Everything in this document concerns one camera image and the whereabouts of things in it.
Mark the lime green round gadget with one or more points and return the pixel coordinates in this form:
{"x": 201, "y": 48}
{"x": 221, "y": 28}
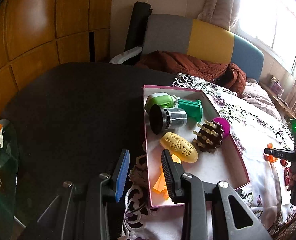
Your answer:
{"x": 162, "y": 99}

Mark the yellow perforated oval case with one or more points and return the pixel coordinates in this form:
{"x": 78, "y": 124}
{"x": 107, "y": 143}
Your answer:
{"x": 180, "y": 147}

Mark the purple plastic cup toy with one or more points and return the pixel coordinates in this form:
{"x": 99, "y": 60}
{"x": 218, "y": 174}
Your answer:
{"x": 225, "y": 125}

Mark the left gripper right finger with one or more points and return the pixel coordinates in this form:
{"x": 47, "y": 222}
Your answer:
{"x": 206, "y": 204}

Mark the purple box on shelf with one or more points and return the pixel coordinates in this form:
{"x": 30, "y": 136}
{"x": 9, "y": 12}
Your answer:
{"x": 275, "y": 86}

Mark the wooden side shelf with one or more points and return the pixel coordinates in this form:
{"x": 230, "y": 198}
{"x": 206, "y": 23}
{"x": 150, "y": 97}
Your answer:
{"x": 280, "y": 105}

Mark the brown knobbed massage ball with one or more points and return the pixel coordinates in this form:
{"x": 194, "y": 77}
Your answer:
{"x": 209, "y": 137}

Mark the grey yellow blue sofa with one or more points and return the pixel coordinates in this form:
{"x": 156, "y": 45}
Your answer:
{"x": 202, "y": 40}

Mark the white embroidered floral tablecloth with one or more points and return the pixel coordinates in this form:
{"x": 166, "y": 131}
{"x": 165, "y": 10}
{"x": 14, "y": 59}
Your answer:
{"x": 240, "y": 161}

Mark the beige curtain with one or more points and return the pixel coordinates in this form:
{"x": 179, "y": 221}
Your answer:
{"x": 222, "y": 13}

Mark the rust brown quilted jacket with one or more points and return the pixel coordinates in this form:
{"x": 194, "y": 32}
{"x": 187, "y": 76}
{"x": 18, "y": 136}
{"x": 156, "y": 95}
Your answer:
{"x": 227, "y": 75}

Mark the dark round table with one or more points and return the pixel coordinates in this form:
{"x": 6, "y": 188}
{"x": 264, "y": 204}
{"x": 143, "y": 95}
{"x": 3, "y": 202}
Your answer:
{"x": 72, "y": 124}

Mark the black rolled mat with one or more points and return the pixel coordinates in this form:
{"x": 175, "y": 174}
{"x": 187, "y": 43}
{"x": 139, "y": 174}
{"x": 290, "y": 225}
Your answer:
{"x": 138, "y": 24}

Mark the orange cube block piece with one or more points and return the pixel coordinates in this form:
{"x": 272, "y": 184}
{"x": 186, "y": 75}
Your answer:
{"x": 269, "y": 157}

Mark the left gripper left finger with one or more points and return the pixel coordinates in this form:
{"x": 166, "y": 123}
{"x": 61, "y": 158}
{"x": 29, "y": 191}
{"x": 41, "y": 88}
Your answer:
{"x": 121, "y": 174}

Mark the black cap clear cup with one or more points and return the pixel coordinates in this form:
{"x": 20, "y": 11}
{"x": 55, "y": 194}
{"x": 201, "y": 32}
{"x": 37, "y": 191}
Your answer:
{"x": 163, "y": 119}

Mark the orange plastic piece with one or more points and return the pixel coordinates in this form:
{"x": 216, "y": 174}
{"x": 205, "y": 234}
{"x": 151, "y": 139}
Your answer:
{"x": 160, "y": 185}

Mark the mauve quilted blanket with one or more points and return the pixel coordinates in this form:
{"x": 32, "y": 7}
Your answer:
{"x": 255, "y": 95}

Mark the green plastic spool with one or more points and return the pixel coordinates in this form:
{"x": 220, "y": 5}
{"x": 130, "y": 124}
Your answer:
{"x": 193, "y": 109}

